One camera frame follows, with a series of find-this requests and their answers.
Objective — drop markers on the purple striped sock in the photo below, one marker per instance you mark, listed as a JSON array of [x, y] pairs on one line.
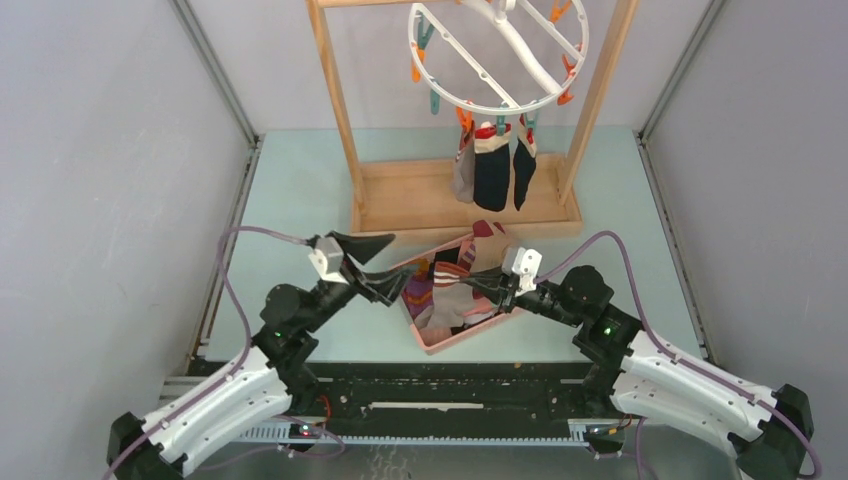
[[418, 295]]

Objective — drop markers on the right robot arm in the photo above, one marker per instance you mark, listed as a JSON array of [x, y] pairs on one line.
[[764, 430]]

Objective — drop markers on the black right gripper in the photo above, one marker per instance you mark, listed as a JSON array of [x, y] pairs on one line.
[[482, 281]]

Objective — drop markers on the orange clothespin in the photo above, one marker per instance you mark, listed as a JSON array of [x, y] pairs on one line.
[[465, 117], [418, 59]]

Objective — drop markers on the teal clothespin holding sock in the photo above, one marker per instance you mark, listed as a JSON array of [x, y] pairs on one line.
[[529, 119]]

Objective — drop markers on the orange front clothespin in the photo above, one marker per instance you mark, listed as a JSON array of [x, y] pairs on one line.
[[465, 117]]

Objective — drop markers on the pink plastic basket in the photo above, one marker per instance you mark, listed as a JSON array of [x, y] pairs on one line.
[[432, 341]]

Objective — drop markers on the navy santa sock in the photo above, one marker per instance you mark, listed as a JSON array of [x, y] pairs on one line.
[[524, 164], [491, 167]]

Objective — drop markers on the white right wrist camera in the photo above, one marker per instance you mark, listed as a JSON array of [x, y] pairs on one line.
[[521, 266]]

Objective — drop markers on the white round clip hanger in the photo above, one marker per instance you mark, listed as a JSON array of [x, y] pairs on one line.
[[507, 57]]

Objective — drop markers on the teal left clothespin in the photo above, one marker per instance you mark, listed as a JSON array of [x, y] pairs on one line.
[[434, 100]]

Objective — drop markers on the wooden hanger stand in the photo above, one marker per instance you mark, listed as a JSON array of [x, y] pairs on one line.
[[411, 197]]

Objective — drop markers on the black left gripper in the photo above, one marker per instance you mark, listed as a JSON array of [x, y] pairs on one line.
[[379, 286]]

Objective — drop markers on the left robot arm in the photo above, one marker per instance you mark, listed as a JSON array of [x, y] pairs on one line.
[[269, 376]]

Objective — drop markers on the orange cuffed grey sock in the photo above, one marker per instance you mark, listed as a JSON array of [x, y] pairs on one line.
[[462, 184]]

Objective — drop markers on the beige red striped sock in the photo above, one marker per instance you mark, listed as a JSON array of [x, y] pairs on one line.
[[487, 248]]

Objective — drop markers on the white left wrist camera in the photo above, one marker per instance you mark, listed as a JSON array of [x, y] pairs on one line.
[[327, 258]]

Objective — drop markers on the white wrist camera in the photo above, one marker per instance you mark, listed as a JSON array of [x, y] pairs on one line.
[[327, 258], [521, 266]]

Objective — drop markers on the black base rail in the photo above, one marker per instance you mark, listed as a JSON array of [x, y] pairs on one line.
[[454, 401]]

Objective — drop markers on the pink mint sock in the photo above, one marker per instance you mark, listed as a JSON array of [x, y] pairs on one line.
[[480, 312]]

